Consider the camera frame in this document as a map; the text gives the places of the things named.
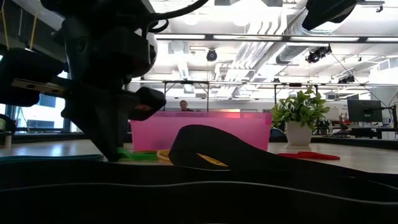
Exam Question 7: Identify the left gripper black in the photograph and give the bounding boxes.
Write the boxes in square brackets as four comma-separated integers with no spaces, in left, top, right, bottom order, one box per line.
[0,15,157,162]

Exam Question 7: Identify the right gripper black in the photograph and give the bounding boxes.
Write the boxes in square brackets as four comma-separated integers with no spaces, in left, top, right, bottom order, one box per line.
[301,0,358,31]

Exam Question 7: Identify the green rubber band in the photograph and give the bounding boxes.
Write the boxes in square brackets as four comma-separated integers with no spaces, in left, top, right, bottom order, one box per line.
[116,147,159,162]

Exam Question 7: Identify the large blue rubber band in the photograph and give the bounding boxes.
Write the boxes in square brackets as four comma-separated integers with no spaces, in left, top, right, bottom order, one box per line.
[0,154,104,164]

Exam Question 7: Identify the wide black rubber band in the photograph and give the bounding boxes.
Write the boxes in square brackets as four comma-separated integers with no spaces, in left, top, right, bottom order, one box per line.
[0,124,398,224]

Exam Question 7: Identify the red rubber band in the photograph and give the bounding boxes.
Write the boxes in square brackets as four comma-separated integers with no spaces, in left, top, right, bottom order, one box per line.
[277,151,341,161]

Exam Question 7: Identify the pink translucent plastic bin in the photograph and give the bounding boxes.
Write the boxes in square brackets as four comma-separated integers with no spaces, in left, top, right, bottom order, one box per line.
[130,111,273,152]

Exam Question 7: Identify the yellow rubber band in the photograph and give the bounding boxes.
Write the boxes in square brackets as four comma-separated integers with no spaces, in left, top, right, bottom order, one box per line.
[156,149,230,169]

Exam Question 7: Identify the black ceiling spotlight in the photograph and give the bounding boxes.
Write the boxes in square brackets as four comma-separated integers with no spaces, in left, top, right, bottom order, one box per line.
[305,44,333,64]
[337,75,356,85]

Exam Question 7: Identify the person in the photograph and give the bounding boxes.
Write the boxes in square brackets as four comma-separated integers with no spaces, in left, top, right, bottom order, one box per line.
[178,100,194,113]

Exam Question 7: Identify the long ceiling light bar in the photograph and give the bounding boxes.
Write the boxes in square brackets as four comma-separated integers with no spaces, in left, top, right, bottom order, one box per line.
[154,32,398,44]

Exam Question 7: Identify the black curved chair back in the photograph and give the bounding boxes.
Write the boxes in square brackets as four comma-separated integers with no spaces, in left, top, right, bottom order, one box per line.
[0,113,17,134]

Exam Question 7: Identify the black computer monitor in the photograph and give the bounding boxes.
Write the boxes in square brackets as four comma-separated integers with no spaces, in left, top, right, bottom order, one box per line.
[347,99,384,123]

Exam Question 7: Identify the green plant in white pot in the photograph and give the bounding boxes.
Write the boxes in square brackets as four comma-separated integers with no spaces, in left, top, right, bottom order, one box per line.
[271,85,331,147]

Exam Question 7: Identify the silver ceiling duct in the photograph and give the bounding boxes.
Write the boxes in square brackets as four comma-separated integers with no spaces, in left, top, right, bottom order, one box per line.
[275,0,354,65]

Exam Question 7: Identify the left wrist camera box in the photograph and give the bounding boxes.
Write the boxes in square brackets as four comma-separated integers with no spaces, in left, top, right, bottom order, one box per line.
[127,86,167,122]

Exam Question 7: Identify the black aluminium table frame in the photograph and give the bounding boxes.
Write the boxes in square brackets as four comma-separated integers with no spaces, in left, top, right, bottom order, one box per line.
[0,132,398,151]

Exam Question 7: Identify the black metal rig frame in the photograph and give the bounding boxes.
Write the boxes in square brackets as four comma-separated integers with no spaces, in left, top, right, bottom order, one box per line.
[162,80,210,112]
[272,82,320,105]

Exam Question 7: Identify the yellow hanging cable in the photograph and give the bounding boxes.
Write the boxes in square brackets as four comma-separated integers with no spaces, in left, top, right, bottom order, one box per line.
[1,0,9,50]
[29,9,39,50]

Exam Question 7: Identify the black ceiling dome camera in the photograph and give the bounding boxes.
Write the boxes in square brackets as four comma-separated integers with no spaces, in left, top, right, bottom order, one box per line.
[205,49,218,63]

